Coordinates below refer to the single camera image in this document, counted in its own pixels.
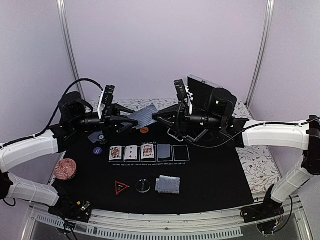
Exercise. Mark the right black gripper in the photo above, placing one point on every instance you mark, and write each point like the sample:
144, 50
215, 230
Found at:
171, 110

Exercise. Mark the black poker table mat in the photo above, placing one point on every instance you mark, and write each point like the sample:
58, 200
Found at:
210, 179

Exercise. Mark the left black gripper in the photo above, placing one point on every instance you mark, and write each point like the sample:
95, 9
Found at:
109, 125

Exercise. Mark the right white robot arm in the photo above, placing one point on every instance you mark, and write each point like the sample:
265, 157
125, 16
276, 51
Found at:
294, 136

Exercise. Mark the aluminium poker chip case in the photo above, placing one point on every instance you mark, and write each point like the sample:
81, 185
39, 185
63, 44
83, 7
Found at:
201, 90

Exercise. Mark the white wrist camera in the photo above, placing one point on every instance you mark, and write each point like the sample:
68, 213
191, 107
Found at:
184, 95
105, 100

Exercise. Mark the queen of spades card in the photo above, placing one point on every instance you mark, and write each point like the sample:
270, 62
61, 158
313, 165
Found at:
115, 153

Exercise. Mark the purple small blind button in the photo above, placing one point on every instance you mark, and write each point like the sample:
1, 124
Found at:
97, 151

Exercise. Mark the clear dealer button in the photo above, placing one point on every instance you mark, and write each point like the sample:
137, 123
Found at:
143, 186

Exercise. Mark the red black triangle card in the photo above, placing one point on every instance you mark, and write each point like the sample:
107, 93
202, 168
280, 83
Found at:
120, 187

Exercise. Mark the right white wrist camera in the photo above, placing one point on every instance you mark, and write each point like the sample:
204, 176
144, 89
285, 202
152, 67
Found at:
184, 95

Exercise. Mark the community playing card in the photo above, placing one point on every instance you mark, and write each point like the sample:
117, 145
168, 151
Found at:
144, 117
164, 153

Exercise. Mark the orange big blind button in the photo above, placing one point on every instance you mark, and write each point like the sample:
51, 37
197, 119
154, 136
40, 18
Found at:
144, 130

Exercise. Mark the left aluminium frame post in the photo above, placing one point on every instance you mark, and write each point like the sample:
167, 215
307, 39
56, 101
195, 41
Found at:
62, 14

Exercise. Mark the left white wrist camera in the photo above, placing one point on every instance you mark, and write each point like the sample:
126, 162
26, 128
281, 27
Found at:
105, 100

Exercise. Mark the aluminium frame post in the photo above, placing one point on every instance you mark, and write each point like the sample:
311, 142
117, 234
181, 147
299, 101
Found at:
268, 17
62, 14

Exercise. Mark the blue green 50 chip stack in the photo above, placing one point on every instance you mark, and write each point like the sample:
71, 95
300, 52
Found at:
101, 139

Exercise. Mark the red patterned round tin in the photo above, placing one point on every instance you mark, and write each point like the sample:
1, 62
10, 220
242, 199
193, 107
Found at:
65, 169

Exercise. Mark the three of diamonds card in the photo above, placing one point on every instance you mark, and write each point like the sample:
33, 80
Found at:
131, 153

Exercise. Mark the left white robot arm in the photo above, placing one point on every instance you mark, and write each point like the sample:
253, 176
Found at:
51, 140

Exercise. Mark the small green circuit board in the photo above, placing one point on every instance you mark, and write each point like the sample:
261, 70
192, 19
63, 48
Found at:
82, 205

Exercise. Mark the blue playing card deck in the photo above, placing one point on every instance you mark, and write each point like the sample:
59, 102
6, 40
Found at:
167, 184

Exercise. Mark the right aluminium frame post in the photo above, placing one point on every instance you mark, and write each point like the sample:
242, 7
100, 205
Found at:
268, 17

